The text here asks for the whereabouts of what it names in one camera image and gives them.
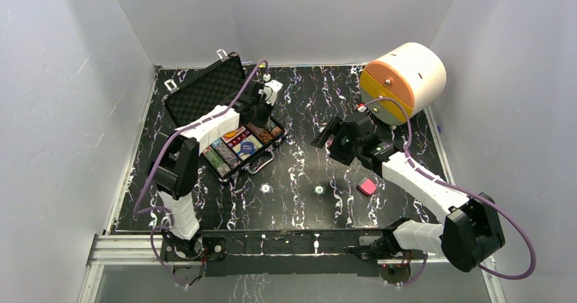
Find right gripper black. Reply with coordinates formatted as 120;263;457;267
311;116;362;166

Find blue small blind button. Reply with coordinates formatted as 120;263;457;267
240;141;255;154

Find black poker chip case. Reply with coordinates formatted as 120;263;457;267
150;51;283;182

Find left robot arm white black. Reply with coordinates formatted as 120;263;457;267
141;80;283;259

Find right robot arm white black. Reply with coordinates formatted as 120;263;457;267
310;114;506;272

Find brown chip row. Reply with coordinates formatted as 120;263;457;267
247;123;274;144

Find purple green chip row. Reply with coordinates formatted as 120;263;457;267
266;120;284;138

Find red playing card deck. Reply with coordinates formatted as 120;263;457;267
221;127;250;147

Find blue playing card deck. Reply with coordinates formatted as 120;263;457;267
233;135;262;161

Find red dice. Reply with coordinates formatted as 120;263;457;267
227;130;251;148

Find blue orange chip row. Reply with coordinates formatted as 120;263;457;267
210;139;242;170

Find red green chip row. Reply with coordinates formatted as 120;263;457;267
202;146;231;178

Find green poker chip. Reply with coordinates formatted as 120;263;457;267
314;185;325;196

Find pink dealer button block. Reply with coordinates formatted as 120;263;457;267
357;178;377;196

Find blue white poker chip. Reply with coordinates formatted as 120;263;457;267
259;183;272;195

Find round orange yellow drawer cabinet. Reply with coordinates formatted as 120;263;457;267
359;42;446;126

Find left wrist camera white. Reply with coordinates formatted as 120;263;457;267
261;74;283;106

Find aluminium rail frame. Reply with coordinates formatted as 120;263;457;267
78;234;163;303

